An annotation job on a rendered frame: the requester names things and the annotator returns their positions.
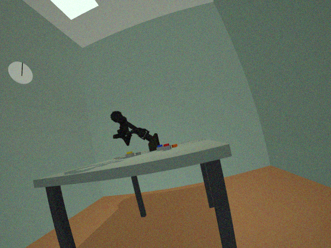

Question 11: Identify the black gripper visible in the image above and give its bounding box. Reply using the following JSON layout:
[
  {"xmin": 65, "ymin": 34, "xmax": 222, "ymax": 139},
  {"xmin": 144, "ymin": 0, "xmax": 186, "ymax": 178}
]
[{"xmin": 113, "ymin": 124, "xmax": 139, "ymax": 146}]

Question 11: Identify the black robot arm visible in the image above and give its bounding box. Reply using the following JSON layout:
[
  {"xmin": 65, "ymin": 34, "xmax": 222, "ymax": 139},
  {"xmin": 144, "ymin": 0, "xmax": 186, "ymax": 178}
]
[{"xmin": 111, "ymin": 111, "xmax": 153, "ymax": 142}]

